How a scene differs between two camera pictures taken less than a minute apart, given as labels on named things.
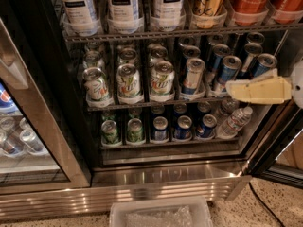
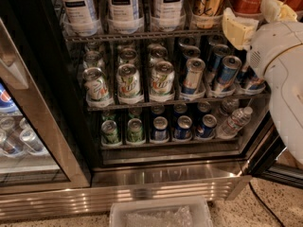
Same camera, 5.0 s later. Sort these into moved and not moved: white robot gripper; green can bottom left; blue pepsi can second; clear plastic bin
Moved: white robot gripper
Not moved: blue pepsi can second; green can bottom left; clear plastic bin
